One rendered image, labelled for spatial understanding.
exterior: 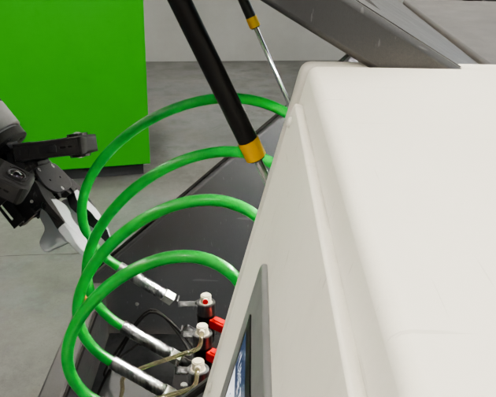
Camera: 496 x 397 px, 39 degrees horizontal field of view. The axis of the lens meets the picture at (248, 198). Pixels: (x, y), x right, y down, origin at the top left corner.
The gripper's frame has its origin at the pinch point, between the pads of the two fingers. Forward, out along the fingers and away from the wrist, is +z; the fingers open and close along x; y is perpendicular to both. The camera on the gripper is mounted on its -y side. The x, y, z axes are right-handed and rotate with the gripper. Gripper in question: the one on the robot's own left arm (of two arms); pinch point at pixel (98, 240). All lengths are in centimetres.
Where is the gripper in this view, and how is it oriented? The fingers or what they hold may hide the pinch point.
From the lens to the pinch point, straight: 103.3
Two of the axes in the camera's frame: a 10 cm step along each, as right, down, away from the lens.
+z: 6.3, 7.8, 0.1
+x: -2.1, 1.8, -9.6
